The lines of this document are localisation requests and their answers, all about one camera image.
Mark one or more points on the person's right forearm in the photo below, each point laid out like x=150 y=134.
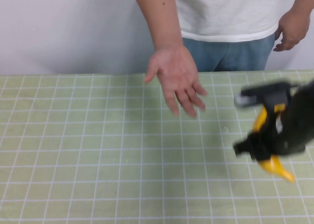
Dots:
x=159 y=15

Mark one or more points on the person's left forearm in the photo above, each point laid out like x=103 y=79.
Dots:
x=303 y=5

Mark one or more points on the person's right hand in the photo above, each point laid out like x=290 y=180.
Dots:
x=176 y=71

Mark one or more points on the blue jeans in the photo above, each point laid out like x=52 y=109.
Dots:
x=228 y=57

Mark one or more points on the green checkered tablecloth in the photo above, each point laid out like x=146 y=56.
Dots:
x=73 y=160

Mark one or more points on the yellow banana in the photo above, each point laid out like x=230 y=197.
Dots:
x=277 y=166

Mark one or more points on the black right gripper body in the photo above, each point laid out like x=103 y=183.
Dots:
x=287 y=133

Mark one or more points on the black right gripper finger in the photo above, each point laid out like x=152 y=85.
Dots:
x=245 y=146
x=258 y=156

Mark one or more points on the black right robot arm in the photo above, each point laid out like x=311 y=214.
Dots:
x=306 y=103

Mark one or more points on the person's left hand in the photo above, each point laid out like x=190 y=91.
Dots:
x=292 y=30

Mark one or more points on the white t-shirt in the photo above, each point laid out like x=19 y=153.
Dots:
x=220 y=10

